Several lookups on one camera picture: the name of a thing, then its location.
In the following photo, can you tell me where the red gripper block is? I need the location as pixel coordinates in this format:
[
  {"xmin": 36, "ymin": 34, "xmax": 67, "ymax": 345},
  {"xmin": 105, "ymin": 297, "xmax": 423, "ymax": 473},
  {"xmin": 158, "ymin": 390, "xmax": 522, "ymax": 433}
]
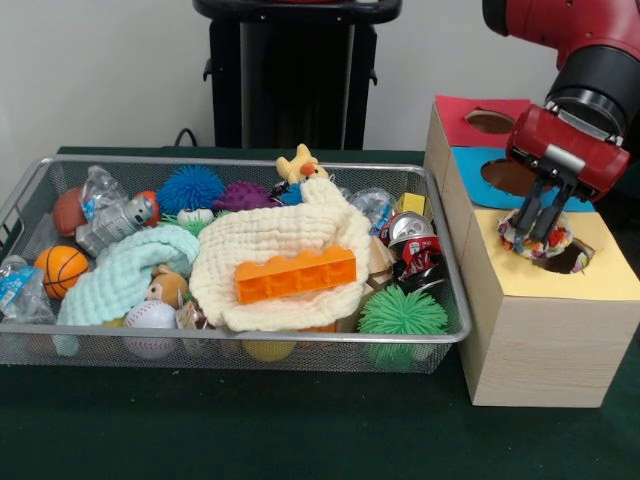
[{"xmin": 504, "ymin": 103, "xmax": 632, "ymax": 242}]

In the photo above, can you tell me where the colourful rope knot toy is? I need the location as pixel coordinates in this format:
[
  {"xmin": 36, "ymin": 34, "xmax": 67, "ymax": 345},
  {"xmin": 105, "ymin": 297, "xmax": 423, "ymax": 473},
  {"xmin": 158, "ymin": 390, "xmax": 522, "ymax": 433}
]
[{"xmin": 496, "ymin": 208, "xmax": 574, "ymax": 260}]

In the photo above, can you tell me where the colourful polka dot cloth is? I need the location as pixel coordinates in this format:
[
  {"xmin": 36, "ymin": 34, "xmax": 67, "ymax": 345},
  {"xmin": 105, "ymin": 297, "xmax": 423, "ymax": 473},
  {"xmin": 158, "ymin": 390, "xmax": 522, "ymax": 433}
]
[{"xmin": 569, "ymin": 247, "xmax": 596, "ymax": 275}]

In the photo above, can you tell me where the orange plastic compartment tray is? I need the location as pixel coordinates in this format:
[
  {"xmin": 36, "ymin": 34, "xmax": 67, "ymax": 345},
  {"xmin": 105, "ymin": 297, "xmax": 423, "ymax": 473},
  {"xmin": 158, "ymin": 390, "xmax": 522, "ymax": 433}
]
[{"xmin": 234, "ymin": 244, "xmax": 359, "ymax": 305}]

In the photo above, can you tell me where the cream waffle cloth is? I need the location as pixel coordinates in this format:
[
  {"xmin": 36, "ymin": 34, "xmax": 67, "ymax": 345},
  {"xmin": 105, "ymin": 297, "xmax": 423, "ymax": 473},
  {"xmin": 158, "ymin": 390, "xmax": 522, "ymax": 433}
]
[{"xmin": 188, "ymin": 177, "xmax": 374, "ymax": 332}]

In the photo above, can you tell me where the blue spiky ball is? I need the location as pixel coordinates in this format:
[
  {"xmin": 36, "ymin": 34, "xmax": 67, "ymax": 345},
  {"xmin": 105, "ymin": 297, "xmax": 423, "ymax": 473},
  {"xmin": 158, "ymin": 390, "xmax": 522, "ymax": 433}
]
[{"xmin": 157, "ymin": 164, "xmax": 226, "ymax": 209}]

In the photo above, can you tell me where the mint green knitted cloth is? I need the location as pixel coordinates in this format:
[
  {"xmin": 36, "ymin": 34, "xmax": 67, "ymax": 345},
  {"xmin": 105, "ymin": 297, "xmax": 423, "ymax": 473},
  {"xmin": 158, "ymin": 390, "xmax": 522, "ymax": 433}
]
[{"xmin": 56, "ymin": 224, "xmax": 201, "ymax": 357}]

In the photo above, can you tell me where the silver toy robot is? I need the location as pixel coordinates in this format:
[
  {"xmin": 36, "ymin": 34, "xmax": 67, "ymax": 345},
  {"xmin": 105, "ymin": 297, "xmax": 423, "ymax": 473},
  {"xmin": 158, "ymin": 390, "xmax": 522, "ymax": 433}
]
[{"xmin": 75, "ymin": 194, "xmax": 156, "ymax": 259}]

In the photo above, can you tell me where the wooden box with three holes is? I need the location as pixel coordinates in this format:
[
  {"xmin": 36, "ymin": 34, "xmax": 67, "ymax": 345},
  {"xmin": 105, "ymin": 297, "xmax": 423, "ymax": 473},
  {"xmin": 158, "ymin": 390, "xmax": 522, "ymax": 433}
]
[{"xmin": 424, "ymin": 94, "xmax": 640, "ymax": 409}]

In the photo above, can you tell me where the large green spiky ball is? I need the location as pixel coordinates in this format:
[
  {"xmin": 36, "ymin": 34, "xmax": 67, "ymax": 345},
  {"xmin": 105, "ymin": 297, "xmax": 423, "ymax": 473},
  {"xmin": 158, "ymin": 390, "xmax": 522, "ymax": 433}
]
[{"xmin": 357, "ymin": 287, "xmax": 449, "ymax": 370}]

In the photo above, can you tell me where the yellow plush duck toy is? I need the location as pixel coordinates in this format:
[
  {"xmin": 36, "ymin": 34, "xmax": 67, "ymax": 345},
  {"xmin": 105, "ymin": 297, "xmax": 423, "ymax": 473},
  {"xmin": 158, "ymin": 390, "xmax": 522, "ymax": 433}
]
[{"xmin": 275, "ymin": 143, "xmax": 330, "ymax": 187}]

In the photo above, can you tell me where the dark green table cloth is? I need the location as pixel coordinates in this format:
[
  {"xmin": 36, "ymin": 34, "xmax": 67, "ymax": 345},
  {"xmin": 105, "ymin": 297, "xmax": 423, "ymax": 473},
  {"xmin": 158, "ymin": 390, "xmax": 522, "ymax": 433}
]
[{"xmin": 0, "ymin": 144, "xmax": 640, "ymax": 480}]

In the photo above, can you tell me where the white baseball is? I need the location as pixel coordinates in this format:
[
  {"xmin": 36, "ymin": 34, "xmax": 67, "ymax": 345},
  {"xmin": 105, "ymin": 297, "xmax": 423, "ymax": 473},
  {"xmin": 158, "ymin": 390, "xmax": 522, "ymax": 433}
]
[{"xmin": 123, "ymin": 299, "xmax": 179, "ymax": 360}]

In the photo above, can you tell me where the small brown football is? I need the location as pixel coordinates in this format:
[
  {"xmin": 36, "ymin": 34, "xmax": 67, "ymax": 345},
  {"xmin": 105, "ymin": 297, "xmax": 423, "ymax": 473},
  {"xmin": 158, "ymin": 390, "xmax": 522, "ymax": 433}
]
[{"xmin": 52, "ymin": 187, "xmax": 90, "ymax": 236}]

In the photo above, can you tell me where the small orange basketball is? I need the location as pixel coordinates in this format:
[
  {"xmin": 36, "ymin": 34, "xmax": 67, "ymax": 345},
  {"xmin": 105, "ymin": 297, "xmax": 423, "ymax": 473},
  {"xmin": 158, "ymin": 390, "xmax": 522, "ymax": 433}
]
[{"xmin": 34, "ymin": 245, "xmax": 91, "ymax": 300}]

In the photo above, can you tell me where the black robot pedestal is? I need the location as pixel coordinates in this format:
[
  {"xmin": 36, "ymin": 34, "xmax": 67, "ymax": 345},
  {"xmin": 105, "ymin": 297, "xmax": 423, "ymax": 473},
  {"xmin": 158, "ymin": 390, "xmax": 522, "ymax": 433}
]
[{"xmin": 192, "ymin": 0, "xmax": 404, "ymax": 150}]

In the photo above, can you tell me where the shallow wire mesh bin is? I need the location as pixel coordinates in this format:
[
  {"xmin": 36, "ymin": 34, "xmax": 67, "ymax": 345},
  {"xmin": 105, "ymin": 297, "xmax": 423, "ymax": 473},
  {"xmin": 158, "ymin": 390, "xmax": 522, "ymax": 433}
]
[{"xmin": 0, "ymin": 155, "xmax": 472, "ymax": 374}]

